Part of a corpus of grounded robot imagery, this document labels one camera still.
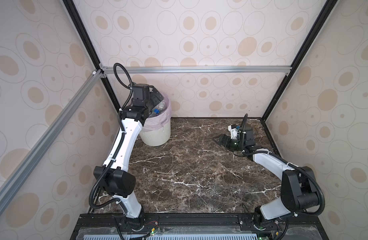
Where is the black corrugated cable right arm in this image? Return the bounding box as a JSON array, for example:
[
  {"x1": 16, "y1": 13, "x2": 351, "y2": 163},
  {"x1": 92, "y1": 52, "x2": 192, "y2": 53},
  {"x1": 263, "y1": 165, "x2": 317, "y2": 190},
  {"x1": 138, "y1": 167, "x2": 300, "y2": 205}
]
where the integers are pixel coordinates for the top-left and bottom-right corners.
[{"x1": 239, "y1": 113, "x2": 326, "y2": 217}]

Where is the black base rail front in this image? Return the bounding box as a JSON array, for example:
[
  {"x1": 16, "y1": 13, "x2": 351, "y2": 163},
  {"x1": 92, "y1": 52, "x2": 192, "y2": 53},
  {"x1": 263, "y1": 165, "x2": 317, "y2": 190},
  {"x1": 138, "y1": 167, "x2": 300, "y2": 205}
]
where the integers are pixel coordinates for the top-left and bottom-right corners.
[{"x1": 70, "y1": 213, "x2": 328, "y2": 240}]

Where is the black frame post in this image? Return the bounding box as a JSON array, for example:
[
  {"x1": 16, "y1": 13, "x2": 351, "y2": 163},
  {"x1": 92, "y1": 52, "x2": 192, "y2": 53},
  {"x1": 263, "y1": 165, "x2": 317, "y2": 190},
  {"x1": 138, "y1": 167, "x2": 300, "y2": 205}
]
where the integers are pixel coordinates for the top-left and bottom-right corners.
[
  {"x1": 261, "y1": 0, "x2": 338, "y2": 123},
  {"x1": 61, "y1": 0, "x2": 120, "y2": 113}
]

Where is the black frame post right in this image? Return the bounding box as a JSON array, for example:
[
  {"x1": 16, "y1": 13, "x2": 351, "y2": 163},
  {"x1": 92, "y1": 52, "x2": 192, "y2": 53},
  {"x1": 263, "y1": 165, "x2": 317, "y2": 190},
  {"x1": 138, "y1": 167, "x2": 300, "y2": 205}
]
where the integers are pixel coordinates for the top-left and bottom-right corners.
[{"x1": 261, "y1": 0, "x2": 338, "y2": 123}]

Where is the Fiji bottle blue cap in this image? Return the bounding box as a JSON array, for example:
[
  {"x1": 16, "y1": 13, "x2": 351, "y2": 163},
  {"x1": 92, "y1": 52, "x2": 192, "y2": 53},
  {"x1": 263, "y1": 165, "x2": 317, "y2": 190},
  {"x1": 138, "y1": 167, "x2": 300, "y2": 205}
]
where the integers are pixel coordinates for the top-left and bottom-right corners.
[{"x1": 150, "y1": 109, "x2": 161, "y2": 118}]

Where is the pink bin liner bag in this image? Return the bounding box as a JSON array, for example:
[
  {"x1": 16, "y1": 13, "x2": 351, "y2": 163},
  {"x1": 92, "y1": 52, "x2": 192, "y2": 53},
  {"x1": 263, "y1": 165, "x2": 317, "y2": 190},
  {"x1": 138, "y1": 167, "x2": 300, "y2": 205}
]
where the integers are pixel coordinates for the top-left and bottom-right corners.
[{"x1": 142, "y1": 92, "x2": 172, "y2": 132}]

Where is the white plastic waste bin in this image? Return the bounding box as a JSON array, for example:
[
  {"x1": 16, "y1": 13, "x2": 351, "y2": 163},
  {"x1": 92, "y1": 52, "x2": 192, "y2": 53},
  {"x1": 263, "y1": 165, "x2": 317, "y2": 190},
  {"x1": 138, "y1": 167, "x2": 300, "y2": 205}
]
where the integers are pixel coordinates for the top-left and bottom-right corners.
[{"x1": 139, "y1": 121, "x2": 171, "y2": 147}]

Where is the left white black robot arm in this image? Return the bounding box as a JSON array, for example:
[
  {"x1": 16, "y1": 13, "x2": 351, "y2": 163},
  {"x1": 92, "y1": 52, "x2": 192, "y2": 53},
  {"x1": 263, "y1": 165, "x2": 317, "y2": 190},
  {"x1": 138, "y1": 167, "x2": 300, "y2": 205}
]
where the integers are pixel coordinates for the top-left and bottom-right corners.
[{"x1": 89, "y1": 84, "x2": 164, "y2": 219}]

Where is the black frame post left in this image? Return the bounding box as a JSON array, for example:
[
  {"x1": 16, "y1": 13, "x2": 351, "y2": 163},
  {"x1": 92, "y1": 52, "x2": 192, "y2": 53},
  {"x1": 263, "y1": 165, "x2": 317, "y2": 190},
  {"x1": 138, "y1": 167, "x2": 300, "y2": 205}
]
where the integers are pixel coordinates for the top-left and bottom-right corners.
[{"x1": 61, "y1": 0, "x2": 120, "y2": 113}]

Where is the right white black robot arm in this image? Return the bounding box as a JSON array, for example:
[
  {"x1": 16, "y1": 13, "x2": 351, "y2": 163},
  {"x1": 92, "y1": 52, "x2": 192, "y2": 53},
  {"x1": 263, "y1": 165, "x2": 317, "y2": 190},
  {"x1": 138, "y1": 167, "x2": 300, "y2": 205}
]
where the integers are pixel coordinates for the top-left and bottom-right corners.
[{"x1": 213, "y1": 122, "x2": 326, "y2": 223}]

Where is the horizontal aluminium rail back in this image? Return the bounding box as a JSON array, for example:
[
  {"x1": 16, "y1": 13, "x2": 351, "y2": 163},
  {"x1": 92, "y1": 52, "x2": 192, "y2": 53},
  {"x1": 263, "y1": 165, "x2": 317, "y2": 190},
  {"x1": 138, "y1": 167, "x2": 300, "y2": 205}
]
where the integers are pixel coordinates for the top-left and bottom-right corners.
[{"x1": 100, "y1": 65, "x2": 293, "y2": 76}]

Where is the aluminium rail left wall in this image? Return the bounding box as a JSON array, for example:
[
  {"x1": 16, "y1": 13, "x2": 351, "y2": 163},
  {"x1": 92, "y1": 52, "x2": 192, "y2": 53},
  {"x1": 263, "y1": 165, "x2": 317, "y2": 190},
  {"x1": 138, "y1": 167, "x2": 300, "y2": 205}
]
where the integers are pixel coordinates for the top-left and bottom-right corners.
[{"x1": 0, "y1": 69, "x2": 104, "y2": 216}]

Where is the clear bottle green band cap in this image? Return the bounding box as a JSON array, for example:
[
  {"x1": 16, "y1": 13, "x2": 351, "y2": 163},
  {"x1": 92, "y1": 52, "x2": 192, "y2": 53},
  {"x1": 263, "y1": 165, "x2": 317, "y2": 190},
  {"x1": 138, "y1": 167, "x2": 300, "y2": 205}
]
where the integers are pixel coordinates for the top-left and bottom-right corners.
[{"x1": 157, "y1": 101, "x2": 167, "y2": 112}]

